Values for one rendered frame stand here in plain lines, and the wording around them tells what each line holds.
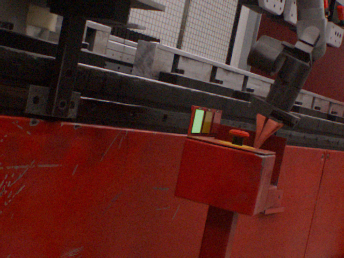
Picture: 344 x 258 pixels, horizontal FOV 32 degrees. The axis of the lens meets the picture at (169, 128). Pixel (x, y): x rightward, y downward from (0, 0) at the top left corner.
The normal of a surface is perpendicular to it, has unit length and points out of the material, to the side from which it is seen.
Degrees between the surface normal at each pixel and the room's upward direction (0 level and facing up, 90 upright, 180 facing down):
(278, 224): 90
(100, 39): 90
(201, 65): 90
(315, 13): 75
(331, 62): 90
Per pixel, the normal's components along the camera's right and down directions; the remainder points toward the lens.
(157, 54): 0.81, 0.19
